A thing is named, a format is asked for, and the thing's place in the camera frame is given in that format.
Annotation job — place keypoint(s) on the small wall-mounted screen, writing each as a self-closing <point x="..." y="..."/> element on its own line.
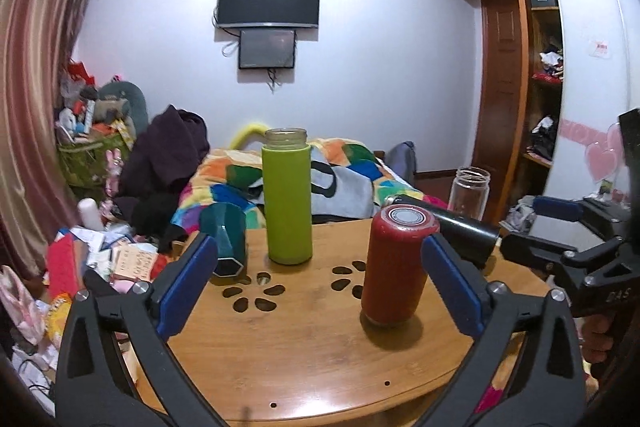
<point x="267" y="49"/>

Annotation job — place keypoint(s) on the wooden wardrobe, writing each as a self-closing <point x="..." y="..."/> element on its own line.
<point x="500" y="82"/>

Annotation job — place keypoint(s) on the dark teal cup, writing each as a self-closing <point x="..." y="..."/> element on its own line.
<point x="225" y="232"/>

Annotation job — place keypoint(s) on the white sliding wardrobe door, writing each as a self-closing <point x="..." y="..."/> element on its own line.
<point x="585" y="72"/>

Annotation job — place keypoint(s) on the green storage basket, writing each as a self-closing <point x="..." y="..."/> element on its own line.
<point x="85" y="159"/>

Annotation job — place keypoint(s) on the colourful patchwork blanket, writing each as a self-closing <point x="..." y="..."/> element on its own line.
<point x="350" y="177"/>

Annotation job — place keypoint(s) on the red bottle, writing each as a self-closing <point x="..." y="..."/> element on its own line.
<point x="397" y="272"/>

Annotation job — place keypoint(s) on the round wooden table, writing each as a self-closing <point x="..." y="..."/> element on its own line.
<point x="310" y="337"/>

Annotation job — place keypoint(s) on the red box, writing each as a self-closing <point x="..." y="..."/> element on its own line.
<point x="64" y="264"/>

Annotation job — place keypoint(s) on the pink heart sticker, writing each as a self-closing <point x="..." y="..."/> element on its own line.
<point x="602" y="159"/>

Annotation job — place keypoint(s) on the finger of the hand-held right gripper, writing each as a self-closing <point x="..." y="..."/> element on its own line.
<point x="555" y="209"/>
<point x="530" y="252"/>

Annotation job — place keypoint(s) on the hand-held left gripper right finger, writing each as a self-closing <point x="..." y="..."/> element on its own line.
<point x="452" y="287"/>

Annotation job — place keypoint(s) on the pile of dark clothes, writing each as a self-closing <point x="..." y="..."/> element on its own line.
<point x="160" y="157"/>

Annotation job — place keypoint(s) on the green sleeved glass bottle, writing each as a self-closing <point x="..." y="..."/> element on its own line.
<point x="287" y="202"/>

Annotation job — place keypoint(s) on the grey-blue bag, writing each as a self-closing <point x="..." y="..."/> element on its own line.
<point x="402" y="162"/>

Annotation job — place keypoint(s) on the black cylinder bottle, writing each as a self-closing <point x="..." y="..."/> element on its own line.
<point x="462" y="232"/>

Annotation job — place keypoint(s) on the grey-green plush toy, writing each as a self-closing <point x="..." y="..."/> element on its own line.
<point x="127" y="94"/>

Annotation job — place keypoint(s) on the clear glass jar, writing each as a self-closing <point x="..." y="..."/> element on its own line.
<point x="468" y="199"/>

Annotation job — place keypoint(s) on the striped pink curtain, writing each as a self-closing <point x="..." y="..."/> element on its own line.
<point x="35" y="82"/>

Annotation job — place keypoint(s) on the yellow curved tube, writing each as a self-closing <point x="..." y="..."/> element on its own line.
<point x="247" y="128"/>

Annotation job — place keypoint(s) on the white plastic bottle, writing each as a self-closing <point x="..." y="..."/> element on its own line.
<point x="90" y="213"/>

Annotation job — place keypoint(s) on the person's right hand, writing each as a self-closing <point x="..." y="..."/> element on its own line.
<point x="597" y="339"/>

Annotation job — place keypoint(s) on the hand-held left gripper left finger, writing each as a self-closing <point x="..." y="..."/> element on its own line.
<point x="187" y="287"/>

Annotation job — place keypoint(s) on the pink patterned cloth bag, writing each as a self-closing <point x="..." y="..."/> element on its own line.
<point x="17" y="302"/>

